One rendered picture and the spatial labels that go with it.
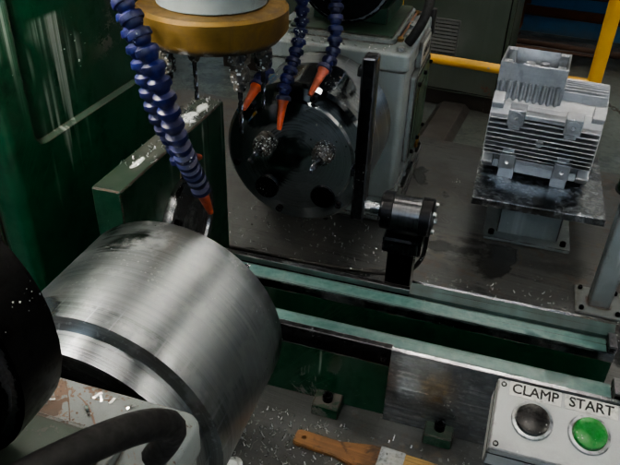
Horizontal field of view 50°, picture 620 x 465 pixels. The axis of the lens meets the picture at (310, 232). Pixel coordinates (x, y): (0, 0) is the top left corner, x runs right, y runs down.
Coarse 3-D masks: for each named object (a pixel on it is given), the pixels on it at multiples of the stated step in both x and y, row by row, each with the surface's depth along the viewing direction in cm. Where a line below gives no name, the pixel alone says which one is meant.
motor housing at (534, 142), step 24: (576, 96) 120; (600, 96) 119; (504, 120) 123; (528, 120) 121; (552, 120) 119; (504, 144) 125; (528, 144) 123; (552, 144) 122; (576, 144) 120; (528, 168) 129; (552, 168) 124; (576, 168) 122
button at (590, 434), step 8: (576, 424) 59; (584, 424) 59; (592, 424) 59; (600, 424) 59; (576, 432) 59; (584, 432) 59; (592, 432) 59; (600, 432) 59; (576, 440) 59; (584, 440) 58; (592, 440) 58; (600, 440) 58; (584, 448) 59; (592, 448) 58; (600, 448) 58
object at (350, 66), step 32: (352, 64) 114; (256, 96) 106; (320, 96) 102; (352, 96) 106; (384, 96) 116; (256, 128) 108; (288, 128) 107; (320, 128) 105; (352, 128) 104; (384, 128) 114; (256, 160) 112; (288, 160) 110; (320, 160) 103; (352, 160) 106; (256, 192) 116; (288, 192) 113; (320, 192) 111
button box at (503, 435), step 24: (504, 384) 63; (504, 408) 61; (552, 408) 61; (576, 408) 61; (600, 408) 61; (504, 432) 60; (552, 432) 60; (504, 456) 60; (528, 456) 59; (552, 456) 59; (576, 456) 59; (600, 456) 58
